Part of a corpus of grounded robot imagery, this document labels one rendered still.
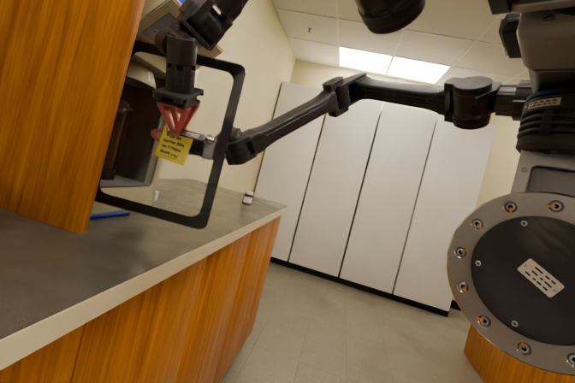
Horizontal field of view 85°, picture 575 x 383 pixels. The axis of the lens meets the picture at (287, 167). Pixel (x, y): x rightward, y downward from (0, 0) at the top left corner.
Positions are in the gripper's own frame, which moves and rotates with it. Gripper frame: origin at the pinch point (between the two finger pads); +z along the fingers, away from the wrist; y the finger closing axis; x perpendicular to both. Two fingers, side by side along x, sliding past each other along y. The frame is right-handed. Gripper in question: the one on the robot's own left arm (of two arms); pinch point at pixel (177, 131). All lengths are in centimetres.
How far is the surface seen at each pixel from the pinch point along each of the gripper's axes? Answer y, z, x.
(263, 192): -271, 168, -22
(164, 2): -14.5, -24.6, -12.4
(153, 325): 17.0, 40.1, 5.5
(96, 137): 7.0, 3.1, -14.4
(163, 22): -17.7, -19.9, -14.3
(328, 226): -256, 181, 63
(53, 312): 38.8, 10.9, 5.0
